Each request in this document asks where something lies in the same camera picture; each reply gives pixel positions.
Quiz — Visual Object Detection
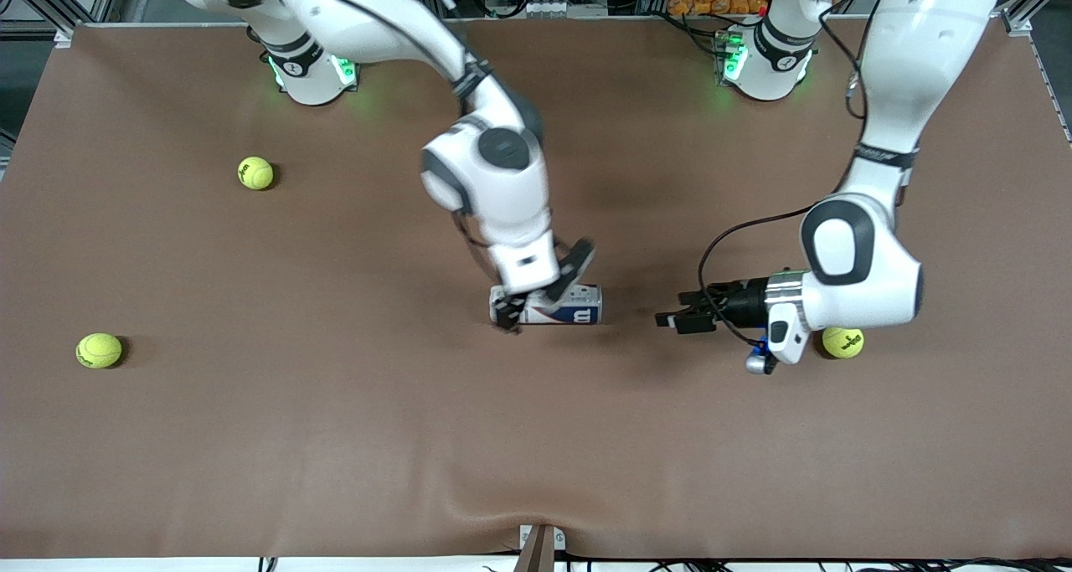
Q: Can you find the white blue tennis ball can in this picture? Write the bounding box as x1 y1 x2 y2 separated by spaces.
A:
489 284 603 327

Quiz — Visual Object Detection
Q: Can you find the yellow tennis ball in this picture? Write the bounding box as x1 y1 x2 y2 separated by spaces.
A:
75 332 123 369
822 327 865 360
237 156 275 191

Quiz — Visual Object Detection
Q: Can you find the brown table mat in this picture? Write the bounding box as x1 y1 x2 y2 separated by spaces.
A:
0 18 1072 560

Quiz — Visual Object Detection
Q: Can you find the brown wedge table clamp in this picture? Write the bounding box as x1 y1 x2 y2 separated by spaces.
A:
513 524 567 572

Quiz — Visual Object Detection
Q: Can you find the green lit left base box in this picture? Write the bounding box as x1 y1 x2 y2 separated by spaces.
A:
713 28 750 86

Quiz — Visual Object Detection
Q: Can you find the white socket strip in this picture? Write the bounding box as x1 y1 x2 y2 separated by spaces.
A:
486 0 609 18

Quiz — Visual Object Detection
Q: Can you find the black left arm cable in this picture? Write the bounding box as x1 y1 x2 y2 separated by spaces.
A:
697 0 894 348

